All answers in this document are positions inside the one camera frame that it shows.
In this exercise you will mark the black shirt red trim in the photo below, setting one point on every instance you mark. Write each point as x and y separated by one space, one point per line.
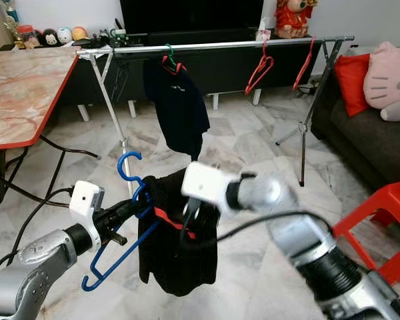
176 253

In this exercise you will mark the blue plastic hanger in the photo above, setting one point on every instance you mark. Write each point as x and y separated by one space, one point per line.
116 256

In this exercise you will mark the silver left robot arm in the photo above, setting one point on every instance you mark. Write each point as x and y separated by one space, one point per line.
33 273

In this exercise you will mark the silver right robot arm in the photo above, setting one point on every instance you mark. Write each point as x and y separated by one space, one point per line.
326 253

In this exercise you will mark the red plastic hanger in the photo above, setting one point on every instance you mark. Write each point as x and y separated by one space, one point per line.
305 63
260 73

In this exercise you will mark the green plastic hanger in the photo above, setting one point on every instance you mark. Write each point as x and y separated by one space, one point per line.
170 54

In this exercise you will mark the navy shirt red collar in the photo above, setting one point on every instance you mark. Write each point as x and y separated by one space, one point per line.
176 110

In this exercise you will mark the orange marble folding table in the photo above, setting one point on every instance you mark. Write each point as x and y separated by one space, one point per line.
20 86

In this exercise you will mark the silver metal clothes rack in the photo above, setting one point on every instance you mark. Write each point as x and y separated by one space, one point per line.
226 44

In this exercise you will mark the orange round plush toy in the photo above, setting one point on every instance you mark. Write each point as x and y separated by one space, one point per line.
79 33

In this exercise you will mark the white round plush toy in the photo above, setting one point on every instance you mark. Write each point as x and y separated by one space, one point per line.
64 35

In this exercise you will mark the black round plush toy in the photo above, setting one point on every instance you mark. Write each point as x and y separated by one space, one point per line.
50 38

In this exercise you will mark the dark grey fabric sofa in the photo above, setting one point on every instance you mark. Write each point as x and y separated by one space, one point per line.
366 143

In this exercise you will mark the red plastic stool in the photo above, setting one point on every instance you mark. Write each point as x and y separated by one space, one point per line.
386 213

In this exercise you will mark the clear jar red lid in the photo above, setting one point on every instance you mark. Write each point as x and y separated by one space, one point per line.
26 36

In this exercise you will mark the black flat television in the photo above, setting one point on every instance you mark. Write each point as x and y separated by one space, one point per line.
193 14

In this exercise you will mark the gold trophy blue ball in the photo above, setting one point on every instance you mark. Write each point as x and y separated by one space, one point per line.
12 23

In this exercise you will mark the red laughing buddha statue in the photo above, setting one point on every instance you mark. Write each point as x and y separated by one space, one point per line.
295 21

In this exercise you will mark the pink cat face plush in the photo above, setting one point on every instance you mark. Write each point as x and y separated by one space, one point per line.
390 76

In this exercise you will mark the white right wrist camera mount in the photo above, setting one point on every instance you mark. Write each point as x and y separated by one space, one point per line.
206 183

